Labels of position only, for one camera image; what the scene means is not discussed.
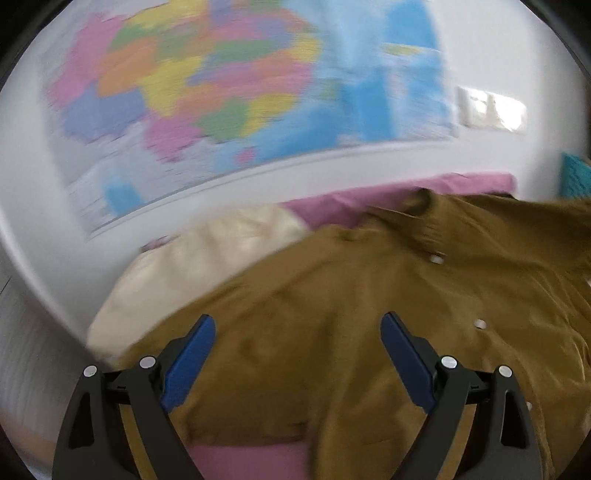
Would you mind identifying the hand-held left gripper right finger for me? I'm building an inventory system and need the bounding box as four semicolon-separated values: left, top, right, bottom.
380;311;544;480

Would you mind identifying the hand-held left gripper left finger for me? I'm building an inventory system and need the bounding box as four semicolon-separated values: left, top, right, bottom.
52;314;217;480

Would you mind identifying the brown button shirt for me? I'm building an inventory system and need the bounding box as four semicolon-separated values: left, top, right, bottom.
115;187;591;480

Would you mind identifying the cream cloth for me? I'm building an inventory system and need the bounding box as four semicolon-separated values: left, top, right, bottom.
87;203;308;358

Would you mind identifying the grey wardrobe panel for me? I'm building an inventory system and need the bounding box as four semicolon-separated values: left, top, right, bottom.
0;263;93;444

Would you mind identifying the pink bed sheet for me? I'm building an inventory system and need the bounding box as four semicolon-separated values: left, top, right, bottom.
141;173;517;480

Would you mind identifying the teal plastic storage rack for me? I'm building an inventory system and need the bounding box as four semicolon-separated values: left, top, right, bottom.
560;152;591;201

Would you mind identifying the white single-hole wall socket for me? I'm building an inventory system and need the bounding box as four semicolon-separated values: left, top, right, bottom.
503;95;528;134

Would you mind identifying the colourful wall map poster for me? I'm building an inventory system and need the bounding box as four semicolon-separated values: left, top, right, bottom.
39;0;458;238

